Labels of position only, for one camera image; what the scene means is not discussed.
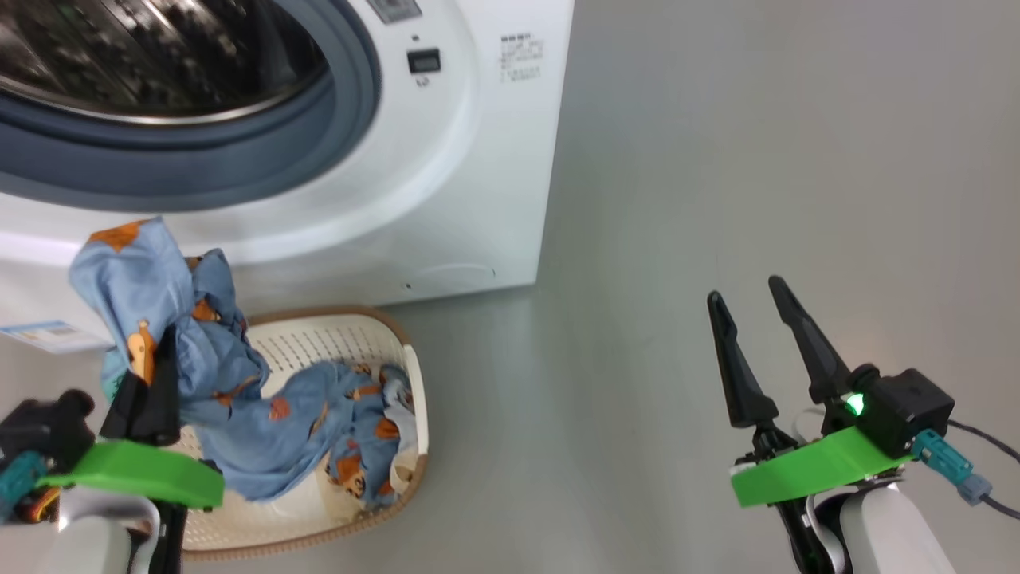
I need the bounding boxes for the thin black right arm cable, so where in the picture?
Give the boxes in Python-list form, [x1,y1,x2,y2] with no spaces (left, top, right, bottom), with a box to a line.
[948,419,1020,465]

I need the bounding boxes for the teal plug right camera cable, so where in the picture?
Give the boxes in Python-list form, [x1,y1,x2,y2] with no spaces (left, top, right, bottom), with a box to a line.
[911,429,1020,519]

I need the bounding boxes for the blue energy label sticker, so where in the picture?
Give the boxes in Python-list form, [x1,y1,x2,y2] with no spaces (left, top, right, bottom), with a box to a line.
[0,320,112,354]

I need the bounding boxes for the teal plug camera cable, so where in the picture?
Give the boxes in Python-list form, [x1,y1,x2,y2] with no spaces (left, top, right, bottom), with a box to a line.
[0,450,50,521]
[911,429,1020,519]

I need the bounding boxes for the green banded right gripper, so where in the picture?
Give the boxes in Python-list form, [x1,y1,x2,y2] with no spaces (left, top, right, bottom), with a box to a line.
[707,276,913,574]

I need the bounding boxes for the blue clothes with orange print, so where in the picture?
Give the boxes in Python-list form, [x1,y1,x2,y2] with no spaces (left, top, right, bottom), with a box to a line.
[68,217,419,511]

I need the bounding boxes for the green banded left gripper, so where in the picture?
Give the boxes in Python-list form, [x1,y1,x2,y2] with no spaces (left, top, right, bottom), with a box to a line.
[36,325,226,574]

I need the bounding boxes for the white front-load washing machine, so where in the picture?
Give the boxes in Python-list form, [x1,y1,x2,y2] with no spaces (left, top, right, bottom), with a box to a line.
[0,0,576,352]

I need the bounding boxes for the round white filter cover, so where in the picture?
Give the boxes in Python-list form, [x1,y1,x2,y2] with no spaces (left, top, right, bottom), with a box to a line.
[402,263,496,294]

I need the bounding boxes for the cream perforated laundry basket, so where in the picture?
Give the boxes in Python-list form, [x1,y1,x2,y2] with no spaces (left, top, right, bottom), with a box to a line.
[159,305,431,559]

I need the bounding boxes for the teal plug left camera cable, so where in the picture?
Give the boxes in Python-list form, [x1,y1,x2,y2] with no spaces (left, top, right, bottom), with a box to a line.
[0,450,50,521]

